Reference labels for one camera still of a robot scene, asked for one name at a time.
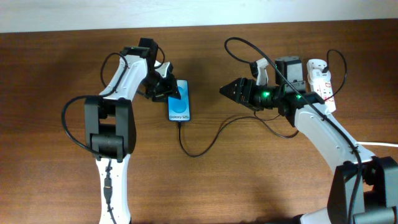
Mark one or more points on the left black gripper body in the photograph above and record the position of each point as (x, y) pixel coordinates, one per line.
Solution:
(157, 87)

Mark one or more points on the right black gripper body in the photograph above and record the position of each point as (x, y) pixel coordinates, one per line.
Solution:
(247, 94)

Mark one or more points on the blue screen smartphone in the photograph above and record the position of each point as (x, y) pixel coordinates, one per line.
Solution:
(179, 109)

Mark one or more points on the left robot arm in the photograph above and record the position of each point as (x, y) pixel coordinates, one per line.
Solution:
(110, 126)

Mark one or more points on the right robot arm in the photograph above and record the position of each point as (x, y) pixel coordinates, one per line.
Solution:
(364, 188)

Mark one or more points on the white USB charger plug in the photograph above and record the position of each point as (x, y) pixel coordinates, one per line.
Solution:
(316, 75)

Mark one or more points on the white power strip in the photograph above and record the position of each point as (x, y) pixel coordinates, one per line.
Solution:
(324, 90)

